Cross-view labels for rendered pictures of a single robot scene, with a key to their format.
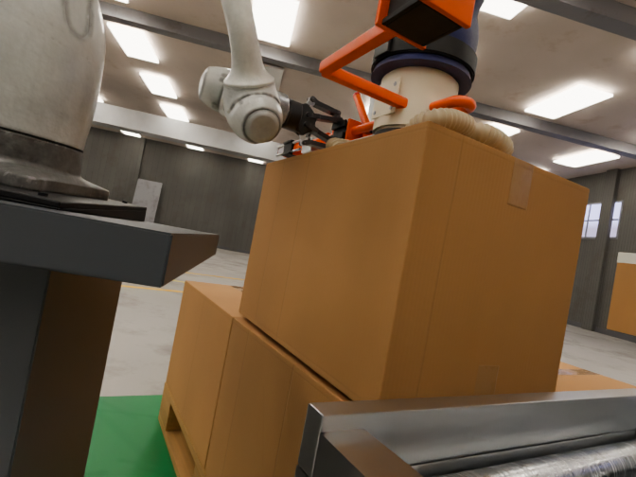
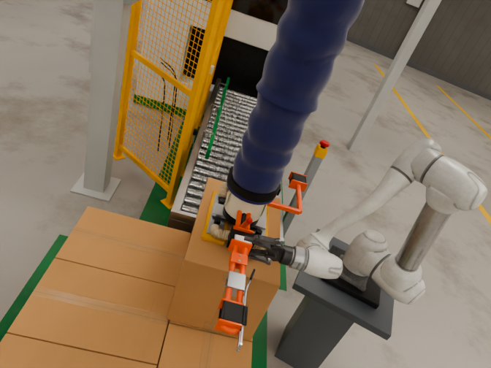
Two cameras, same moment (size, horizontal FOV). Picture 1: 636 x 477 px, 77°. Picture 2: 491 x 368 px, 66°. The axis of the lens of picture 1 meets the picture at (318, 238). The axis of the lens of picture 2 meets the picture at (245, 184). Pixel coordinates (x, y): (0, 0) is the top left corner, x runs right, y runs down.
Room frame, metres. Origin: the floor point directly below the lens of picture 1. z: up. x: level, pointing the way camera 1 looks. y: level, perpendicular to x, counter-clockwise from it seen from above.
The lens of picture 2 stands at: (2.15, 0.31, 2.08)
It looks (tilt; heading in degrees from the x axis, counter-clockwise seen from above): 34 degrees down; 202
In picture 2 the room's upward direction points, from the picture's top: 21 degrees clockwise
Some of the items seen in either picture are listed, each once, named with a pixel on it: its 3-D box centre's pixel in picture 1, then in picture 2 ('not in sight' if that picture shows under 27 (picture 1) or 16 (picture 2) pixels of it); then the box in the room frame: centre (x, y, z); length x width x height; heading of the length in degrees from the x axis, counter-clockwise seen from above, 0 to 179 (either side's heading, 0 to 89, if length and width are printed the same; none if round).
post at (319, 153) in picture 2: not in sight; (295, 202); (-0.20, -0.18, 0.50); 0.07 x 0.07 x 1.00; 30
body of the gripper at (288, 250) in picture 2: (298, 118); (279, 253); (1.03, 0.11, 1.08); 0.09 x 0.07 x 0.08; 120
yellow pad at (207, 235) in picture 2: not in sight; (218, 213); (0.93, -0.24, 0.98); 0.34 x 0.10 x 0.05; 29
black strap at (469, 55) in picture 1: (421, 67); (253, 182); (0.88, -0.16, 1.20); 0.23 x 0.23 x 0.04
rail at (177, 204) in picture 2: not in sight; (201, 134); (-0.30, -1.20, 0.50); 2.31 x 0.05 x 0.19; 30
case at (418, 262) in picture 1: (381, 261); (228, 253); (0.88, -0.15, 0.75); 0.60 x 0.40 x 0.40; 29
